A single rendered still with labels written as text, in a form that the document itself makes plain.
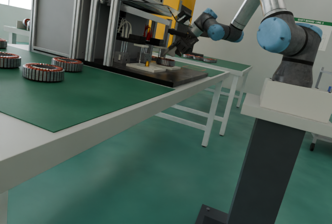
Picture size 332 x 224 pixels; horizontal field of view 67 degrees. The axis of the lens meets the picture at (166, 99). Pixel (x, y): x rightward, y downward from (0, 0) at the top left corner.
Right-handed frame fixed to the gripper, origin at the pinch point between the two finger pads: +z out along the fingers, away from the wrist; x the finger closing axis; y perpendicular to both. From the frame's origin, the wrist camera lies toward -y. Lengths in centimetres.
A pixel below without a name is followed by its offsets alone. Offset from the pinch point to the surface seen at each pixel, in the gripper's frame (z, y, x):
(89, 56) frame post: 13.9, -12.6, -45.0
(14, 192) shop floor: 97, 6, -53
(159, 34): 75, -128, 322
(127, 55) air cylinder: 8.1, -8.3, -24.4
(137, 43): -1.4, -6.6, -28.0
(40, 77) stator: 7, 2, -86
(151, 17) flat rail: -10.7, -18.2, -8.5
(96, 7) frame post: -4, -25, -45
